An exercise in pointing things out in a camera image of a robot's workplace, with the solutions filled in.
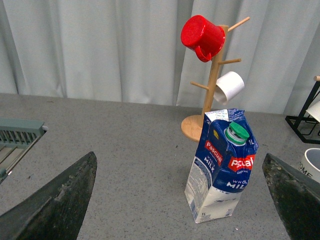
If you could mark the left gripper dark right finger camera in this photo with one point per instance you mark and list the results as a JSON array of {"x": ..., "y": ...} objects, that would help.
[{"x": 296, "y": 198}]

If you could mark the left gripper dark left finger camera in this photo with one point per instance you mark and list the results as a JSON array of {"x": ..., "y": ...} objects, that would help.
[{"x": 57, "y": 210}]

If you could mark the cream HOME mug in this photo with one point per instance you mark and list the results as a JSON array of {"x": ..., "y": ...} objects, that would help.
[{"x": 309, "y": 165}]

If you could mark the blue white milk carton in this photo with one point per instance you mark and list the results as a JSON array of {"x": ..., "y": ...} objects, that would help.
[{"x": 221, "y": 166}]

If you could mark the white cup on tree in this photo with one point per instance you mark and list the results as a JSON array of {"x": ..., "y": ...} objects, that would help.
[{"x": 227, "y": 87}]

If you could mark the red plastic cup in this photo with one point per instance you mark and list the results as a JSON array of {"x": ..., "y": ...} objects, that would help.
[{"x": 203, "y": 37}]

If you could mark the green dish rack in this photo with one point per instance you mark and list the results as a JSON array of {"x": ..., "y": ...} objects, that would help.
[{"x": 17, "y": 137}]

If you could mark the wooden mug tree stand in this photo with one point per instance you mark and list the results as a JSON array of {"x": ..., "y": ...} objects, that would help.
[{"x": 192, "y": 125}]

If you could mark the black wire mug rack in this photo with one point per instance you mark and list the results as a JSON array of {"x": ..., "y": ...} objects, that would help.
[{"x": 307, "y": 124}]

